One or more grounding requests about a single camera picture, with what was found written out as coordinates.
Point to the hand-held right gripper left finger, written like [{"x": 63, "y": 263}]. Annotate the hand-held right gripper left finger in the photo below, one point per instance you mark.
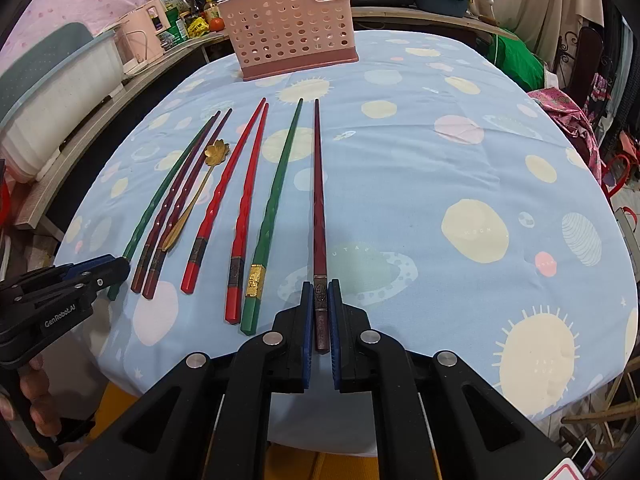
[{"x": 306, "y": 340}]

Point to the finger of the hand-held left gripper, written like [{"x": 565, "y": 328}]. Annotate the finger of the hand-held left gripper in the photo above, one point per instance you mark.
[
  {"x": 107, "y": 276},
  {"x": 92, "y": 265}
]

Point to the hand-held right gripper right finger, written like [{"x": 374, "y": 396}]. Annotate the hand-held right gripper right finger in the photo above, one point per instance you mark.
[{"x": 336, "y": 340}]

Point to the green chopstick with gold band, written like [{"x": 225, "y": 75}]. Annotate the green chopstick with gold band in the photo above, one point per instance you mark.
[{"x": 250, "y": 315}]

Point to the dark red chopstick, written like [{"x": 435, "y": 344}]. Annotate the dark red chopstick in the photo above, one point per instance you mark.
[
  {"x": 150, "y": 287},
  {"x": 137, "y": 280},
  {"x": 318, "y": 210}
]

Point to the pink perforated utensil basket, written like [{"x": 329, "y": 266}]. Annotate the pink perforated utensil basket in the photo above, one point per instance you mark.
[{"x": 285, "y": 30}]

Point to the person's left hand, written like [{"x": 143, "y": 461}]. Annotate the person's left hand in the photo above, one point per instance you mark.
[{"x": 32, "y": 400}]

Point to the thin green chopstick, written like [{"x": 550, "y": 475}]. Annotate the thin green chopstick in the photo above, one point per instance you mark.
[{"x": 114, "y": 291}]

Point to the yellow garment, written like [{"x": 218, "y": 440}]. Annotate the yellow garment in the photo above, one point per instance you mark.
[{"x": 117, "y": 410}]

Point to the gold flower spoon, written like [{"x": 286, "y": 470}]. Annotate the gold flower spoon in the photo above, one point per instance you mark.
[{"x": 216, "y": 152}]

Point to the white dish box teal lid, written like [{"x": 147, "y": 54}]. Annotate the white dish box teal lid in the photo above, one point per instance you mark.
[{"x": 55, "y": 95}]

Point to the blue planet print tablecloth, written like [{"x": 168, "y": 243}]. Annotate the blue planet print tablecloth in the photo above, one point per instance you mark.
[{"x": 450, "y": 170}]

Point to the white blender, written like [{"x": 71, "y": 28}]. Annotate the white blender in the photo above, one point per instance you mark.
[{"x": 132, "y": 50}]

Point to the green tin can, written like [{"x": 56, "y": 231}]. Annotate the green tin can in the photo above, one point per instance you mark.
[{"x": 175, "y": 35}]

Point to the red tomato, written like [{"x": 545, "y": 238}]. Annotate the red tomato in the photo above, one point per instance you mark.
[{"x": 216, "y": 24}]

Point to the bamboo chair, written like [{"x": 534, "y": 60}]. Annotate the bamboo chair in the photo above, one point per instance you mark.
[{"x": 600, "y": 420}]

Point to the yellow soap bottle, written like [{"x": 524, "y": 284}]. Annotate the yellow soap bottle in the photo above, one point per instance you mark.
[{"x": 211, "y": 7}]

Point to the pink floral cloth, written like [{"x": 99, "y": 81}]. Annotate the pink floral cloth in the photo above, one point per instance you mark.
[{"x": 565, "y": 115}]

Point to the green plastic bag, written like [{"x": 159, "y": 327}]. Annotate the green plastic bag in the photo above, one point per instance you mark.
[{"x": 520, "y": 62}]

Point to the grey wooden counter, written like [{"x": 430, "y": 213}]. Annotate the grey wooden counter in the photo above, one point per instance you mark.
[{"x": 430, "y": 17}]

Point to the dark ornate metal frame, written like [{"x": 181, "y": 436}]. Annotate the dark ornate metal frame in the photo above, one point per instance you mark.
[{"x": 587, "y": 60}]

